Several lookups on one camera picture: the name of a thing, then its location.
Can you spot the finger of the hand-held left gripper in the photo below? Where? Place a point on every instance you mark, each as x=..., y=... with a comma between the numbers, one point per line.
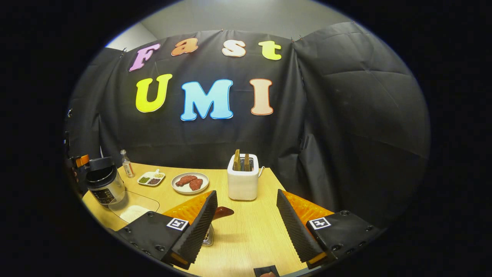
x=82, y=161

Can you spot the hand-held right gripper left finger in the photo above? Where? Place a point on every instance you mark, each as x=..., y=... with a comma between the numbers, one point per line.
x=198, y=231

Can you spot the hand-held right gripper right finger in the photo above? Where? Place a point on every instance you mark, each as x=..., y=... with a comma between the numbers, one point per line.
x=296, y=231

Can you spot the brown wooden spoon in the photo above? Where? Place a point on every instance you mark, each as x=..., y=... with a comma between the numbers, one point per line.
x=225, y=212

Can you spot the grey rice cooker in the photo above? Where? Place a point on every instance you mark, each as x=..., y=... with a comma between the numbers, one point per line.
x=103, y=186

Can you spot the white rice heap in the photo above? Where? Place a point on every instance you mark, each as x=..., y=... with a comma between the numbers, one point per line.
x=134, y=213

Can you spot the red meat piece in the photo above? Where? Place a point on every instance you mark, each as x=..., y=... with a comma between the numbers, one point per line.
x=185, y=180
x=196, y=184

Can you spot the small clear glass bottle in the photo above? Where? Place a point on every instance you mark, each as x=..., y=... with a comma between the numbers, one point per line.
x=128, y=167

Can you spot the white round plate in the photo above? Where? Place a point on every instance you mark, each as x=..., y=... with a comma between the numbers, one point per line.
x=203, y=177

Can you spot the white toaster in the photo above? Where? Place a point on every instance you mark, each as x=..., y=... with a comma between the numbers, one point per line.
x=242, y=186

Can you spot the white divided grain dish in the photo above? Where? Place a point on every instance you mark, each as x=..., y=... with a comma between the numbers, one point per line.
x=151, y=178

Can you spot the brown toast slice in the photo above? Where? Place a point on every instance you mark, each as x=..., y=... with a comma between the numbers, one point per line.
x=236, y=159
x=246, y=162

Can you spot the black backdrop cloth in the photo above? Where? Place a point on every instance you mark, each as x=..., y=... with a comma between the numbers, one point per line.
x=346, y=115

